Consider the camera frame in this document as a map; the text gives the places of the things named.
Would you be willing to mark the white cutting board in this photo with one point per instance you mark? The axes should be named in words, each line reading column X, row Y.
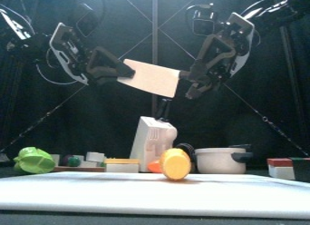
column 152, row 195

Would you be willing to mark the black pot lid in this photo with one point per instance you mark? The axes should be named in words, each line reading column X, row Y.
column 185, row 147

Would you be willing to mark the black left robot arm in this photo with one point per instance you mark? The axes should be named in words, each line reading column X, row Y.
column 20, row 32

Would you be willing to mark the red white toy block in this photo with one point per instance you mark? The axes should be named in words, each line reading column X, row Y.
column 280, row 169

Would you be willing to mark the green toy pepper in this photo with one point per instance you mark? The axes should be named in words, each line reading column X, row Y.
column 33, row 160

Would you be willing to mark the white knife block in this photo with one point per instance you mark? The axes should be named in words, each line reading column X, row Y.
column 151, row 144

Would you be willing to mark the white toy pot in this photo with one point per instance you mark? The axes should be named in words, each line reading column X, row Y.
column 215, row 160

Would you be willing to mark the yellow white toy block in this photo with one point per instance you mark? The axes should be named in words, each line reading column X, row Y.
column 121, row 165

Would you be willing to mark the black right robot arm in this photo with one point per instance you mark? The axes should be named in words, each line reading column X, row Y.
column 278, row 7

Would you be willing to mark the vertical metal frame pole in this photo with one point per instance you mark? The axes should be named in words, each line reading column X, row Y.
column 153, row 38

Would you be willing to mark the orange toy food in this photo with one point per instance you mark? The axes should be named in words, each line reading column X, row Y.
column 153, row 167

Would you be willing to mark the green toy vegetable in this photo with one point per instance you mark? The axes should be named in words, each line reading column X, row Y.
column 103, row 164

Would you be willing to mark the white toy cleaver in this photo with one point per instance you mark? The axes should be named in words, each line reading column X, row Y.
column 152, row 77

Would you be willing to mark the brown wooden tray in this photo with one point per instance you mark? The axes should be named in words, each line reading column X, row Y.
column 79, row 168

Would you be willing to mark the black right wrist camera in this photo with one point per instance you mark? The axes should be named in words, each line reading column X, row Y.
column 203, row 24

